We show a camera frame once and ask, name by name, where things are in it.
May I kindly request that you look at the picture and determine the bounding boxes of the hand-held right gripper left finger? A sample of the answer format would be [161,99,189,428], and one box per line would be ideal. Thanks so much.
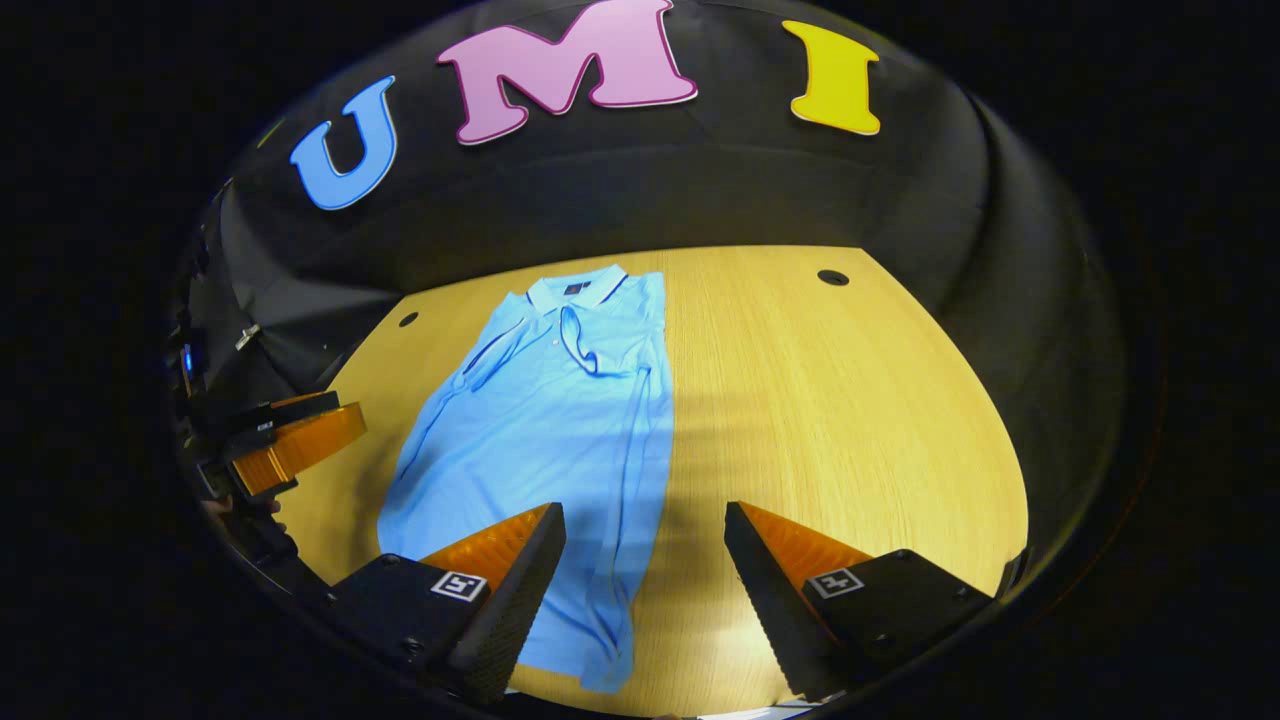
[325,502,567,706]

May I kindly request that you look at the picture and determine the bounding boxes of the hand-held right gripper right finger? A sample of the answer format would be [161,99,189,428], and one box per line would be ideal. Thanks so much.
[724,500,1001,703]

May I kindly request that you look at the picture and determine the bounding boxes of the light blue T-shirt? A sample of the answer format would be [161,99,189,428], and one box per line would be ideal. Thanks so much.
[376,264,677,695]

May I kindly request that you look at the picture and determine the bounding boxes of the black backdrop cloth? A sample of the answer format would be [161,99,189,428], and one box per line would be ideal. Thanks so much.
[165,0,1131,561]

